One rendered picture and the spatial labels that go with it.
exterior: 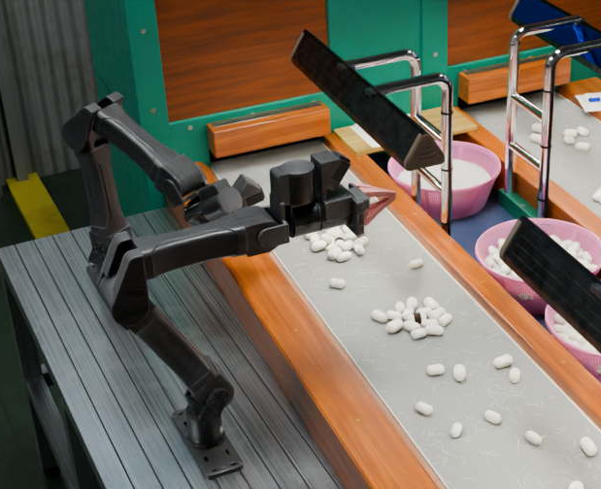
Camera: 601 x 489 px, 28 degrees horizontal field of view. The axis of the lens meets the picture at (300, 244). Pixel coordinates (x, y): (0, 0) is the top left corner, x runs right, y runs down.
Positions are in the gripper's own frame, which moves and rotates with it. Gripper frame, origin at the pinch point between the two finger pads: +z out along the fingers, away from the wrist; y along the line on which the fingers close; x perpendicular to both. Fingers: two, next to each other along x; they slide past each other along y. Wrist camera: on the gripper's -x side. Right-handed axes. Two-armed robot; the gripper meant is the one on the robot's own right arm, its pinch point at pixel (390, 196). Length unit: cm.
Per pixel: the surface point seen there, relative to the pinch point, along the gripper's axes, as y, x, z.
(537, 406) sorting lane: -26.4, 32.8, 14.8
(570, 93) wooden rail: 79, 29, 95
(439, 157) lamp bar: 11.6, 1.3, 16.2
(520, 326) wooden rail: -7.3, 30.2, 23.6
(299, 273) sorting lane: 34.5, 33.1, -3.6
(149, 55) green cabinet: 91, 2, -15
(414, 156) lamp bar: 11.9, 0.0, 11.0
